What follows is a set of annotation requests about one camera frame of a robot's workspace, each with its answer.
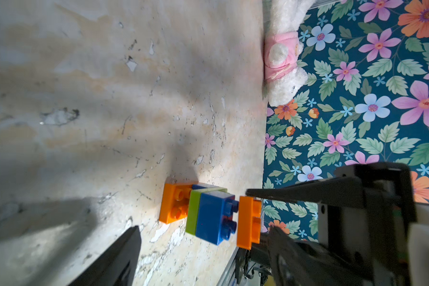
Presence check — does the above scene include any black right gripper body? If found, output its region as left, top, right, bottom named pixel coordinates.
left=318, top=162, right=417, bottom=279

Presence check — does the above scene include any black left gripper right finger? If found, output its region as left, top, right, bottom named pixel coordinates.
left=267, top=228, right=372, bottom=286

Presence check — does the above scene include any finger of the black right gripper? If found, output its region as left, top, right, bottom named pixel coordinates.
left=245, top=177, right=365, bottom=209

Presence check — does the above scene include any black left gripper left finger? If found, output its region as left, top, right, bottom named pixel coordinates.
left=70, top=226, right=141, bottom=286

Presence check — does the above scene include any orange lego brick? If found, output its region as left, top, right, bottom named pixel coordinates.
left=237, top=196, right=262, bottom=250
left=158, top=184, right=192, bottom=224

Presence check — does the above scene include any blue square lego brick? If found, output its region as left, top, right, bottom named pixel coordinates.
left=195, top=191, right=239, bottom=245
left=191, top=183, right=218, bottom=189

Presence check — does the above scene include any green lego brick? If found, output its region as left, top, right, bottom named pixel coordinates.
left=186, top=187, right=227, bottom=236

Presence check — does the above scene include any white bunny plush toy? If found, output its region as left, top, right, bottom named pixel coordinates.
left=263, top=0, right=315, bottom=107

